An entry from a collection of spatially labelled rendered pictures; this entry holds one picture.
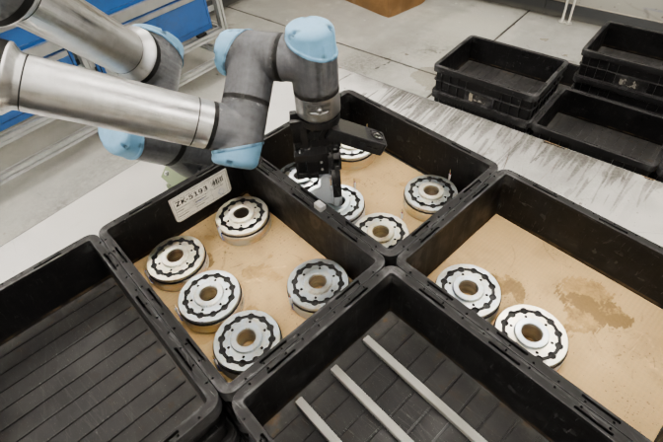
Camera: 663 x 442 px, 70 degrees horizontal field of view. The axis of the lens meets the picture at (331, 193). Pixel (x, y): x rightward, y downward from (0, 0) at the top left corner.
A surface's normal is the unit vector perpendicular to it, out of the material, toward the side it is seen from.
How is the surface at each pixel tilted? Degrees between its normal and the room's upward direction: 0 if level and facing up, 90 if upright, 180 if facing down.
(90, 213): 0
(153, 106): 53
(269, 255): 0
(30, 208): 0
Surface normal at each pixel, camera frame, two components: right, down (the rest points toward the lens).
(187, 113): 0.47, -0.03
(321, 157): 0.09, 0.68
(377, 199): -0.07, -0.72
